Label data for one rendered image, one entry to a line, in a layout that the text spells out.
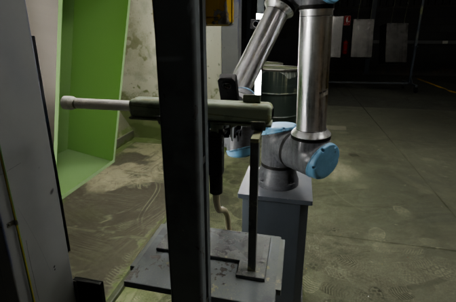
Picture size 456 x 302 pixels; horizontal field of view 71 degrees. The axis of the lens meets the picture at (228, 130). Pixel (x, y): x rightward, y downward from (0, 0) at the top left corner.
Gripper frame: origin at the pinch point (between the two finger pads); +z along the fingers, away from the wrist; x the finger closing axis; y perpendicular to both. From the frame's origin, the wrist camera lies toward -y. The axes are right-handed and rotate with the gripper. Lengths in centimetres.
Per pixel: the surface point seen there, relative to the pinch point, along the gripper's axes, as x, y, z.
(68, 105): 33.8, -2.9, 3.5
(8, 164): 46.6, 10.1, 10.3
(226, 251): -3.5, 29.4, 4.8
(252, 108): -8.7, -4.5, 4.3
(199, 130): -3.5, -5.0, 22.8
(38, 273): 47, 42, 9
